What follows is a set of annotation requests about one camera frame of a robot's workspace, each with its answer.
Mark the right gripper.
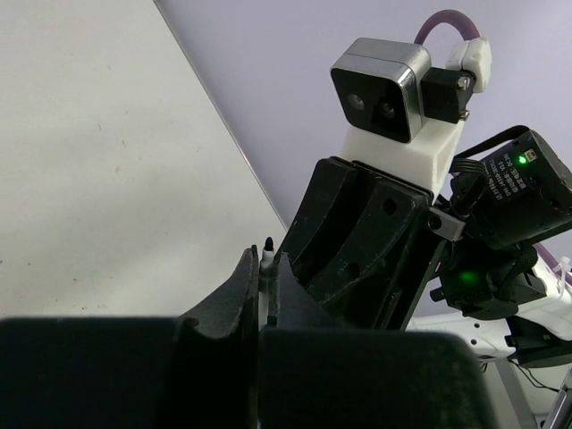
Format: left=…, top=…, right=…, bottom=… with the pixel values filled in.
left=280, top=156, right=465, bottom=330

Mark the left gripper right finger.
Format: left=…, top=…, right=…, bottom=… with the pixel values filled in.
left=257, top=255, right=496, bottom=428

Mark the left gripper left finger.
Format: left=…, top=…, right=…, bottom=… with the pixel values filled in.
left=1, top=248, right=258, bottom=428

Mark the white pen black tip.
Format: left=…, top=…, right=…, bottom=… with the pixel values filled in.
left=258, top=237, right=275, bottom=329

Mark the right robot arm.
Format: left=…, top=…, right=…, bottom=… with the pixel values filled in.
left=259, top=120, right=571, bottom=428

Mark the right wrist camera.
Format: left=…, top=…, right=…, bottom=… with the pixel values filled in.
left=331, top=37, right=492, bottom=194

